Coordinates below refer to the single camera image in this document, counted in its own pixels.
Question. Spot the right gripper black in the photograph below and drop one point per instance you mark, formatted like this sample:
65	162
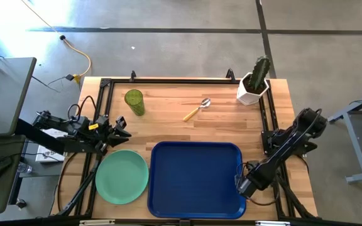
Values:
250	183

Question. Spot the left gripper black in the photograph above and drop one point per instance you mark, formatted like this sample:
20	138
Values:
105	133

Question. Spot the green faceted plastic cup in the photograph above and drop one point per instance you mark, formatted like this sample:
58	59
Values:
134	102

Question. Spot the mint green plate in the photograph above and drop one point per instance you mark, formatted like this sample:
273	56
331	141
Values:
122	177

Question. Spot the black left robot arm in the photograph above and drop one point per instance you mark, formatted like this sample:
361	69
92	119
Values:
74	129

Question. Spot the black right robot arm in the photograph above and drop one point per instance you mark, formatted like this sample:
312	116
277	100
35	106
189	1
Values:
281	147

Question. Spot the blue plastic tray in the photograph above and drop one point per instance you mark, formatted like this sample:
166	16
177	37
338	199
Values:
195	180

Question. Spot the black power adapter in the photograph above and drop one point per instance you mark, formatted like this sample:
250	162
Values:
69	77

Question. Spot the white cardboard box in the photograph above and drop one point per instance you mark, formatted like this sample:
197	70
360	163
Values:
47	155

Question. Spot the white hexagonal plant pot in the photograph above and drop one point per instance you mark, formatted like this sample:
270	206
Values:
247	95

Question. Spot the clear water bottle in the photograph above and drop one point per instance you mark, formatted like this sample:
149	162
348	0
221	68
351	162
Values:
24	168

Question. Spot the green cactus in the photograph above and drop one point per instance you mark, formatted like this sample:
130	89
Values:
259	72

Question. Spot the grey desk top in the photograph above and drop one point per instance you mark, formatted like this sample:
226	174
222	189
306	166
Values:
2	94

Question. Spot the black aluminium table frame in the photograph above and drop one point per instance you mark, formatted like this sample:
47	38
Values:
168	81

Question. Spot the grey metal table leg frame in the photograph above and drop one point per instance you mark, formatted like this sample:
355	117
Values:
355	138

